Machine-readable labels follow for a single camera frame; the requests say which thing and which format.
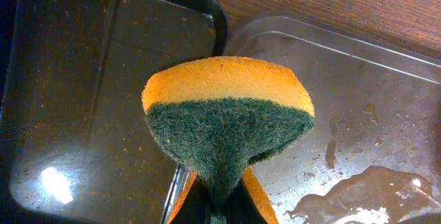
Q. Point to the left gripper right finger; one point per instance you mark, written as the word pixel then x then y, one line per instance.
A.
pixel 241 208

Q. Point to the green and yellow sponge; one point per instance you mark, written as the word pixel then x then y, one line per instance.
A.
pixel 219 115

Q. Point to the black plastic tray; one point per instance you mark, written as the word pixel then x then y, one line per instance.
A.
pixel 74 143

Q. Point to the brown serving tray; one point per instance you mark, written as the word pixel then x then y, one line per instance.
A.
pixel 374 153

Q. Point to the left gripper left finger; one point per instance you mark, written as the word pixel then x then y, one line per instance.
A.
pixel 193 204

